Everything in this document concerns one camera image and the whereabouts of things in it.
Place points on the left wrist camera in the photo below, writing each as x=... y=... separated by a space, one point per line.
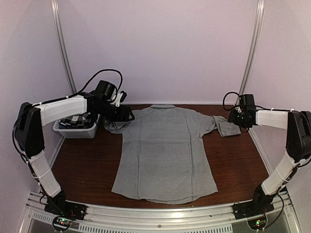
x=119 y=98

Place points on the black white checkered shirt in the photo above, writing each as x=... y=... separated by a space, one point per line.
x=83 y=121

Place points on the aluminium front rail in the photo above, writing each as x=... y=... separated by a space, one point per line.
x=208 y=219

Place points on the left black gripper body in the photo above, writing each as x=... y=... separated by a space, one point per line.
x=111 y=114

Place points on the aluminium corner post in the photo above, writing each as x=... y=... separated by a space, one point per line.
x=62 y=45
x=253 y=45

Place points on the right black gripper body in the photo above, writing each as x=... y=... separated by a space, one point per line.
x=238 y=120

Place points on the left aluminium corner post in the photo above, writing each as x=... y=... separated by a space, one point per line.
x=62 y=45

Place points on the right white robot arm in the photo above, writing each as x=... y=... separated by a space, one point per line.
x=295 y=126

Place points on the right aluminium corner post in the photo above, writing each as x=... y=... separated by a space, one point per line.
x=253 y=45

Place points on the white plastic basket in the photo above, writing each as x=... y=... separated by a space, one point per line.
x=77 y=133

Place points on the grey long sleeve shirt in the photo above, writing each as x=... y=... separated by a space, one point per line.
x=163 y=156

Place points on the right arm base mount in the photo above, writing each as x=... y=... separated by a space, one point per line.
x=256 y=219

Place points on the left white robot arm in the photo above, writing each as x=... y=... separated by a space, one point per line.
x=28 y=133

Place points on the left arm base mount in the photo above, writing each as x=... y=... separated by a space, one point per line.
x=64 y=218

